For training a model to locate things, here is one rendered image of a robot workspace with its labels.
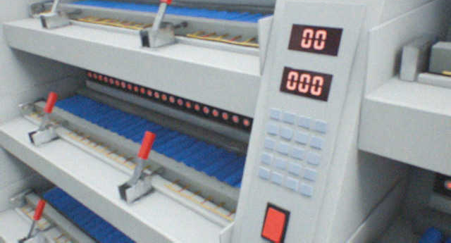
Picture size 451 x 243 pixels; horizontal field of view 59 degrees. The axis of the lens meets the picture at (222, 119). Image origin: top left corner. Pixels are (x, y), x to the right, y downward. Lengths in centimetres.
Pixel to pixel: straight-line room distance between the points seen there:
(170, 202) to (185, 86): 16
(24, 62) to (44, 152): 24
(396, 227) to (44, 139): 56
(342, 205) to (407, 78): 12
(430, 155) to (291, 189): 11
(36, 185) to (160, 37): 57
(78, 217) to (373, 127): 63
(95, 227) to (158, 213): 30
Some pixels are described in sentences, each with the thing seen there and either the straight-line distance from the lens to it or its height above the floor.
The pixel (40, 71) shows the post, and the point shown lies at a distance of 91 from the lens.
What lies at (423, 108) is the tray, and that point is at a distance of 31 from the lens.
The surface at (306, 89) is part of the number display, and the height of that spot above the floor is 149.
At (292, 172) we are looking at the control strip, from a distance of 34.
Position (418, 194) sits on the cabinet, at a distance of 52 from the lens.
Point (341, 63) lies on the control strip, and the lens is 32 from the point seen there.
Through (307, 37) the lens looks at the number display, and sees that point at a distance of 34.
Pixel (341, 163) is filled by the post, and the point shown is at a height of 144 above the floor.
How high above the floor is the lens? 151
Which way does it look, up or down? 9 degrees down
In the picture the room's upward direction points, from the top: 10 degrees clockwise
